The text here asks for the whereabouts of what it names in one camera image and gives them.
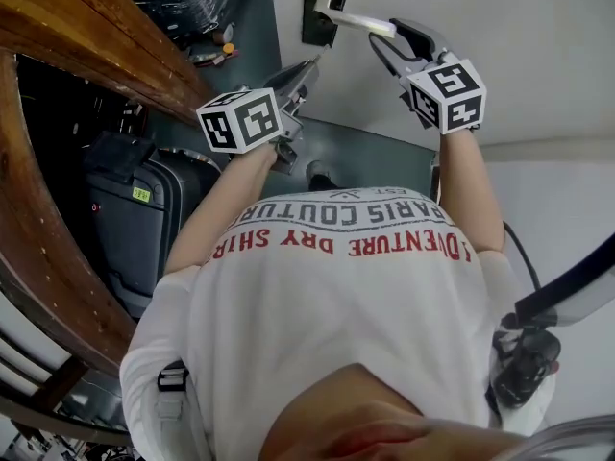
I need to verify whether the straight brown wooden beam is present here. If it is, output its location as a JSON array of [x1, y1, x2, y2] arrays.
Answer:
[[0, 0, 204, 127]]

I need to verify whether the grey strap with black buckle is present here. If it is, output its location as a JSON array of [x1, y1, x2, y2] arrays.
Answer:
[[156, 360, 190, 450]]

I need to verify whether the white door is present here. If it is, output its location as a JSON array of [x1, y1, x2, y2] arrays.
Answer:
[[266, 0, 615, 151]]

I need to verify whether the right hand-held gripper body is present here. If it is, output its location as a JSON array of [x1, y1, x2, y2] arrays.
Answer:
[[397, 48, 487, 136]]

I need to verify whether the silver door handle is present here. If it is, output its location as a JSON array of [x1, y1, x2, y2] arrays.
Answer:
[[313, 0, 398, 38]]

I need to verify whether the person's grey shoe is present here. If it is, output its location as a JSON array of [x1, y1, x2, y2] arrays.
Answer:
[[306, 159, 332, 191]]

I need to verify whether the black suitcase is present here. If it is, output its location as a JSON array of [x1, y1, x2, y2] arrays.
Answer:
[[84, 130, 222, 319]]

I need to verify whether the grey headset rim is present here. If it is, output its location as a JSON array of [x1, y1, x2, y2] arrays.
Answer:
[[516, 413, 615, 461]]

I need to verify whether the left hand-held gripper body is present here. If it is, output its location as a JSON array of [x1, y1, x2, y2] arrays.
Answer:
[[195, 78, 308, 177]]

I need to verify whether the person's left forearm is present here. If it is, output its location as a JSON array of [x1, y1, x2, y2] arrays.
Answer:
[[165, 146, 278, 276]]

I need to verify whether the black skirting strip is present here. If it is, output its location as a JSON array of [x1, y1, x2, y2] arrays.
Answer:
[[430, 158, 442, 206]]

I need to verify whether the person's chin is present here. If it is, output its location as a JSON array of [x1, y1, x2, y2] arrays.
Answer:
[[258, 362, 525, 461]]

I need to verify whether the black cable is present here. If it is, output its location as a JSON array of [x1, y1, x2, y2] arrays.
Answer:
[[502, 221, 542, 292]]

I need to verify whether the black monitor mount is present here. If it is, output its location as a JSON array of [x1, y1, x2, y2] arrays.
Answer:
[[484, 312, 562, 426]]

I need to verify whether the person's right forearm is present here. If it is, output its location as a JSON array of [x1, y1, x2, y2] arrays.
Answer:
[[439, 130, 505, 254]]

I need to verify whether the white printed t-shirt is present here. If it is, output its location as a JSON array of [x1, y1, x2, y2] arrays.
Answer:
[[118, 184, 556, 461]]

